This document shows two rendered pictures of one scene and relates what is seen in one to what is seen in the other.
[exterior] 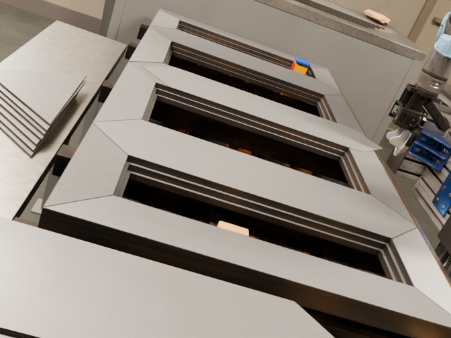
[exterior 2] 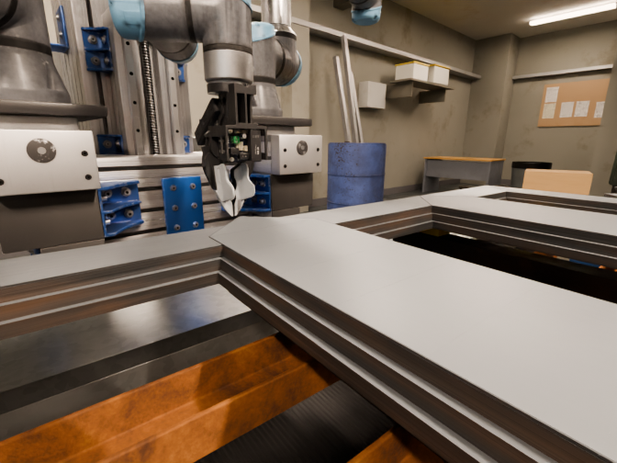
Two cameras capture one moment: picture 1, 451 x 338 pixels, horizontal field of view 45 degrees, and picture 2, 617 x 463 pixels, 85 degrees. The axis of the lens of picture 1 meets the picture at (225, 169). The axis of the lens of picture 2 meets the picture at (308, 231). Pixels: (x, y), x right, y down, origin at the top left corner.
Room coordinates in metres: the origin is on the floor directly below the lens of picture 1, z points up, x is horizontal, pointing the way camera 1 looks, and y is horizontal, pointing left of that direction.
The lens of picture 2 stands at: (1.72, 0.13, 0.98)
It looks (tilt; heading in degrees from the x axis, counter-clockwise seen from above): 15 degrees down; 241
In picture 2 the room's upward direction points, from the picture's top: straight up
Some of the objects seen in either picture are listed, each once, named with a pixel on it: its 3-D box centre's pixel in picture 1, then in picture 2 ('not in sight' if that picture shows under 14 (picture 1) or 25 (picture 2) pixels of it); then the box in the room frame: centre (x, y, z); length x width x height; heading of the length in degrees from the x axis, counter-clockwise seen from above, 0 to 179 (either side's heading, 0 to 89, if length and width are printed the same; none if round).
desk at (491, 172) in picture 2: not in sight; (461, 175); (-4.00, -4.27, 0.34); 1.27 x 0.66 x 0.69; 104
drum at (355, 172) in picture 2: not in sight; (355, 186); (-0.58, -3.01, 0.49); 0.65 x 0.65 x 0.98
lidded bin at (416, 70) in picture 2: not in sight; (411, 73); (-2.67, -4.42, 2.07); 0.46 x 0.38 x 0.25; 14
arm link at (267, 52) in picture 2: not in sight; (253, 51); (1.38, -0.80, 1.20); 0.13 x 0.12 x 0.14; 39
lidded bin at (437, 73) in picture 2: not in sight; (431, 76); (-3.28, -4.57, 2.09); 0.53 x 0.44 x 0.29; 14
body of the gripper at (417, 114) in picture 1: (413, 108); (234, 125); (1.56, -0.43, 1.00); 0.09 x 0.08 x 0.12; 100
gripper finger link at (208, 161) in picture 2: not in sight; (217, 163); (1.58, -0.45, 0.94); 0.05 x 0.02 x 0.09; 10
